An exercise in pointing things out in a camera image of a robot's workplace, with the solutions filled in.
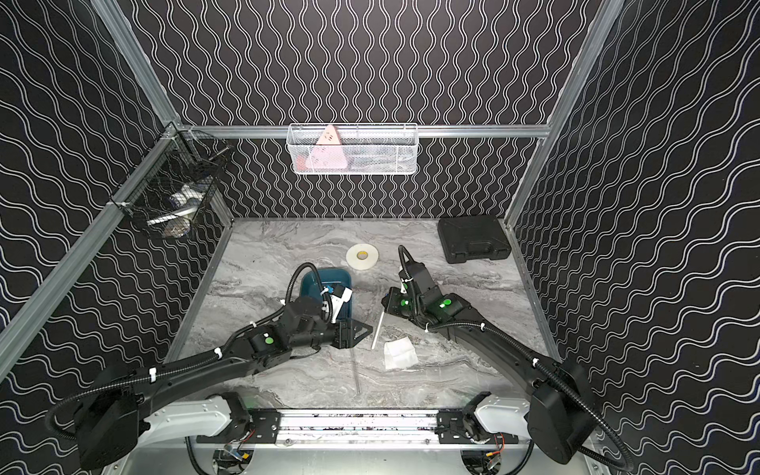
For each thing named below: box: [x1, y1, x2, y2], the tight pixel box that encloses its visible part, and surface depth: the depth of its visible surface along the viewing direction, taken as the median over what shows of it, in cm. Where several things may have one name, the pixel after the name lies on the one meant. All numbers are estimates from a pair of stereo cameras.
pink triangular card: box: [304, 124, 348, 170], surface depth 92 cm
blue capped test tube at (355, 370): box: [350, 347, 362, 395], surface depth 85 cm
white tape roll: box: [345, 242, 380, 271], surface depth 112 cm
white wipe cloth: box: [383, 336, 419, 370], surface depth 88 cm
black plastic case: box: [437, 215, 512, 264], surface depth 109 cm
